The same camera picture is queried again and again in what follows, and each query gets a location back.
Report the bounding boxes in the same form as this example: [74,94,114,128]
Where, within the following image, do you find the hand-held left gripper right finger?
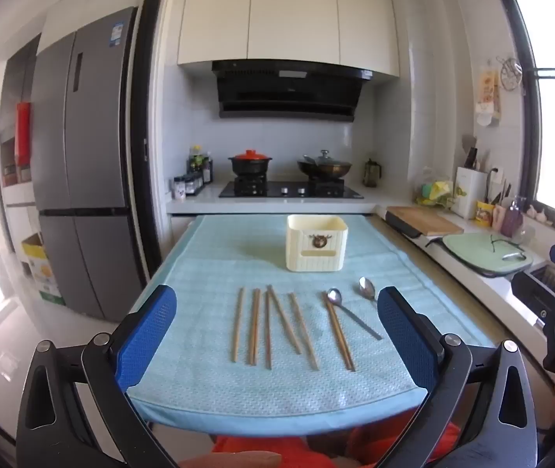
[376,287,539,468]

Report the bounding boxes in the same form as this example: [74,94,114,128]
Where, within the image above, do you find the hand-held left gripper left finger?
[15,284,178,468]

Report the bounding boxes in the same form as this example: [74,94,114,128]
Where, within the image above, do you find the wooden chopstick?
[266,284,303,355]
[264,291,273,370]
[247,289,259,365]
[288,292,320,371]
[323,292,353,372]
[252,289,261,366]
[231,287,244,362]
[326,291,356,371]

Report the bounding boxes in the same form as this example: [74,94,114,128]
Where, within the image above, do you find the cream ribbed utensil holder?
[286,214,349,273]

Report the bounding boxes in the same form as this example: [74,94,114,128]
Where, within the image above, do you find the person's left hand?
[190,450,284,468]

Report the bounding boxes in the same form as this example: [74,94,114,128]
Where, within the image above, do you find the pale green cutting board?
[442,232,534,274]

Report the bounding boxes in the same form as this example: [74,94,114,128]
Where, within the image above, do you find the yellow packet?
[475,200,495,227]

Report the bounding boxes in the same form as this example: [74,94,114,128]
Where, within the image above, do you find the light blue woven cloth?
[126,213,495,437]

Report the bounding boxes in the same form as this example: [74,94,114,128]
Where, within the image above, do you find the white knife block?
[454,166,488,220]

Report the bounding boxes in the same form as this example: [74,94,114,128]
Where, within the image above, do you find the wooden cutting board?
[385,206,464,237]

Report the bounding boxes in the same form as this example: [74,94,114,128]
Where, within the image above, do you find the cardboard box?
[20,232,61,305]

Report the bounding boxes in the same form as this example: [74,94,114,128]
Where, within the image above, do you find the yellow-green dish cloths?
[416,180,455,209]

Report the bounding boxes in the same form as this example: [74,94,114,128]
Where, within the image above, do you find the white kitchen counter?
[167,183,555,386]

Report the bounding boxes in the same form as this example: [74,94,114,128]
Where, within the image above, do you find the orange garment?
[211,409,463,468]

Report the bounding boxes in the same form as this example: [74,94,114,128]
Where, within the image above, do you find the condiment bottle rack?
[182,145,215,195]

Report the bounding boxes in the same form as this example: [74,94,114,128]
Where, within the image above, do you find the hanging printed towel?
[475,69,502,125]

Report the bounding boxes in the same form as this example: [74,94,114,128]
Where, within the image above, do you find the dark wok with glass lid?
[298,150,353,181]

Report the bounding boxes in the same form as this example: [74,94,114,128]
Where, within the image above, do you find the grey refrigerator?
[30,6,146,323]

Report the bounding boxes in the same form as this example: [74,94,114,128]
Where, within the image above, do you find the black gas hob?
[219,180,364,200]

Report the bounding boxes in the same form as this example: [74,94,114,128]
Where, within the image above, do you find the black pot with orange lid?
[229,149,269,179]

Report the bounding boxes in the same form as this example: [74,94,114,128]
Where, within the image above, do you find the red hanging banner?
[15,102,33,165]

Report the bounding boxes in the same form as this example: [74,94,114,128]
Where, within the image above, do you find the black range hood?
[211,60,373,119]

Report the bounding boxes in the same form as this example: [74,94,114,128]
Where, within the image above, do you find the hanging wire trivet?
[496,56,524,91]

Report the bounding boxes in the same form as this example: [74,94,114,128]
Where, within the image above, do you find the white wall cabinet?
[177,0,400,79]

